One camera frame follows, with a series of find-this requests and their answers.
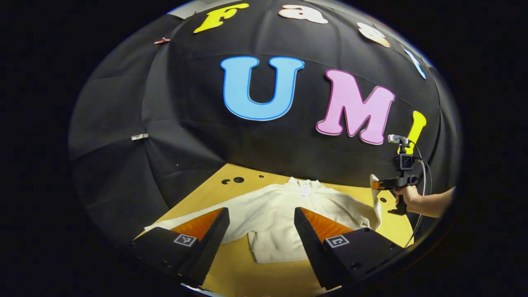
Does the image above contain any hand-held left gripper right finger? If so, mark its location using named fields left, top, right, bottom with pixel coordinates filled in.
left=294, top=207, right=407, bottom=290

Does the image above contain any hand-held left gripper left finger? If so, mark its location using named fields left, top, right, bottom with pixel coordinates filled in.
left=126, top=207, right=231, bottom=288

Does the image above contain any white sweatshirt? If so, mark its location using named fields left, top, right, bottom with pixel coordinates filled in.
left=144, top=174, right=382, bottom=264

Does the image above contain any black backdrop cloth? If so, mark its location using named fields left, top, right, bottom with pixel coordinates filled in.
left=68, top=0, right=462, bottom=248

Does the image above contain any black cable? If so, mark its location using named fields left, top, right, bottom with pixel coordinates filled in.
left=404, top=140, right=434, bottom=249

